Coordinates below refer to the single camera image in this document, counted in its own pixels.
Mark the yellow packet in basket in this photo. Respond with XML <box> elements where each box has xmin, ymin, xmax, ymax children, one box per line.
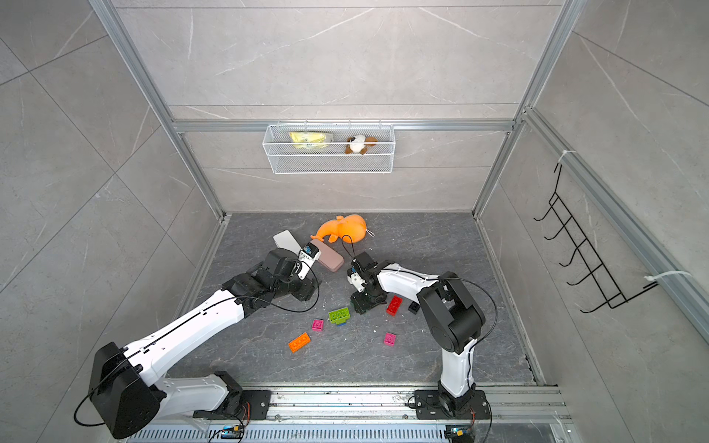
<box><xmin>289</xmin><ymin>131</ymin><xmax>334</xmax><ymax>151</ymax></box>

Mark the magenta lego brick left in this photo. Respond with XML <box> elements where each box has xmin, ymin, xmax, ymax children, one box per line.
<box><xmin>311</xmin><ymin>319</ymin><xmax>324</xmax><ymax>332</ymax></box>

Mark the white rectangular box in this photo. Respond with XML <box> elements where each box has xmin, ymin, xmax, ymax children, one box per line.
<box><xmin>273</xmin><ymin>230</ymin><xmax>302</xmax><ymax>255</ymax></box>

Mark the magenta lego brick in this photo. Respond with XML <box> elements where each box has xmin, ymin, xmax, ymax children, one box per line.
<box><xmin>311</xmin><ymin>319</ymin><xmax>324</xmax><ymax>332</ymax></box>
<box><xmin>383</xmin><ymin>332</ymin><xmax>397</xmax><ymax>347</ymax></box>

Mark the orange lego brick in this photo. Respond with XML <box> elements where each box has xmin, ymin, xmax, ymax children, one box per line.
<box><xmin>288</xmin><ymin>332</ymin><xmax>311</xmax><ymax>353</ymax></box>

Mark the black wire hook rack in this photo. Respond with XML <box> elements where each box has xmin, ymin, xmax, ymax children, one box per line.
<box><xmin>534</xmin><ymin>164</ymin><xmax>659</xmax><ymax>315</ymax></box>

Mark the orange plush whale toy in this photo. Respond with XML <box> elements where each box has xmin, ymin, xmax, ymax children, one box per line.
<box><xmin>311</xmin><ymin>214</ymin><xmax>367</xmax><ymax>243</ymax></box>

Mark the red lego brick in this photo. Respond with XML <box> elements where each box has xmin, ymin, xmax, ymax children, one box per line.
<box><xmin>386</xmin><ymin>295</ymin><xmax>403</xmax><ymax>317</ymax></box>

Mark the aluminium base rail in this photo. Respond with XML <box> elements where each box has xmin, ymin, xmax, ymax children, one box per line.
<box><xmin>129</xmin><ymin>385</ymin><xmax>581</xmax><ymax>442</ymax></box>

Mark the light green lego brick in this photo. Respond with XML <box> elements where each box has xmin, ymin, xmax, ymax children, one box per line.
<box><xmin>328</xmin><ymin>308</ymin><xmax>351</xmax><ymax>324</ymax></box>

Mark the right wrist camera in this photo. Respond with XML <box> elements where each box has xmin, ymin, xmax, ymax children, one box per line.
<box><xmin>347</xmin><ymin>267</ymin><xmax>367</xmax><ymax>293</ymax></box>

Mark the pink rectangular case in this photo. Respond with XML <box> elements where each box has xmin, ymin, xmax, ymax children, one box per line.
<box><xmin>311</xmin><ymin>239</ymin><xmax>345</xmax><ymax>272</ymax></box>

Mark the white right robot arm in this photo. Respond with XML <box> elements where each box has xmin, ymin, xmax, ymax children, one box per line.
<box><xmin>347</xmin><ymin>253</ymin><xmax>492</xmax><ymax>420</ymax></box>

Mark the white wire wall basket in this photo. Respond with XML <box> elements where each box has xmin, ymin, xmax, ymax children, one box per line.
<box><xmin>262</xmin><ymin>122</ymin><xmax>396</xmax><ymax>175</ymax></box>

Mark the brown white plush toy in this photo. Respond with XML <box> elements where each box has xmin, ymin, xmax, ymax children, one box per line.
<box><xmin>345</xmin><ymin>135</ymin><xmax>378</xmax><ymax>155</ymax></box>

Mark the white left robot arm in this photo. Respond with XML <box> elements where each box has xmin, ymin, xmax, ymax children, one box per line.
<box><xmin>86</xmin><ymin>244</ymin><xmax>321</xmax><ymax>439</ymax></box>

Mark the magenta lego brick right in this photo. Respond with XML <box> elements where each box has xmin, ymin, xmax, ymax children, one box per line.
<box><xmin>383</xmin><ymin>332</ymin><xmax>397</xmax><ymax>347</ymax></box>

